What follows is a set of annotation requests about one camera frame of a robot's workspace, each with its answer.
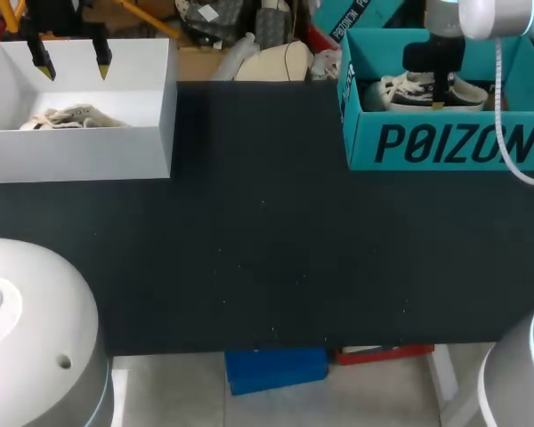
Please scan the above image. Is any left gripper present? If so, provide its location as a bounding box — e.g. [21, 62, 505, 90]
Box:
[20, 0, 114, 83]

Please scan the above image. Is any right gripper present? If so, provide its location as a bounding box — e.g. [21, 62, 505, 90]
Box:
[401, 32, 467, 112]

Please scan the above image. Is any dark shoe with cream laces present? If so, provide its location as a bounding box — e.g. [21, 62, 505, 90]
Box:
[373, 72, 490, 113]

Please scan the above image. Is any white shoebox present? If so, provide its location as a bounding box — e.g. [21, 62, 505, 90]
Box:
[0, 38, 180, 185]

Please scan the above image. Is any large teal box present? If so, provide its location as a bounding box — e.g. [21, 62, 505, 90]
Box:
[336, 28, 534, 173]

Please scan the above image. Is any cardboard box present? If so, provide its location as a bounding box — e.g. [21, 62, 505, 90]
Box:
[176, 44, 233, 83]

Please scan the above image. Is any beige bag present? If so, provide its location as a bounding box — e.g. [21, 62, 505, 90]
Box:
[234, 41, 316, 83]

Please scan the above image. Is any red box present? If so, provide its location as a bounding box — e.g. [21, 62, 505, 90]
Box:
[335, 343, 436, 367]

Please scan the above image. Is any blue plastic bin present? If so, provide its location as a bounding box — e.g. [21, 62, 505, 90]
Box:
[223, 348, 331, 398]

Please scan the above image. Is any white cable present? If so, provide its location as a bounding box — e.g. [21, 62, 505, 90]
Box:
[492, 36, 534, 187]

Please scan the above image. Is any yellow metal frame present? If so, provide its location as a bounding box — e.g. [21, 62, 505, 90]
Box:
[0, 0, 181, 41]

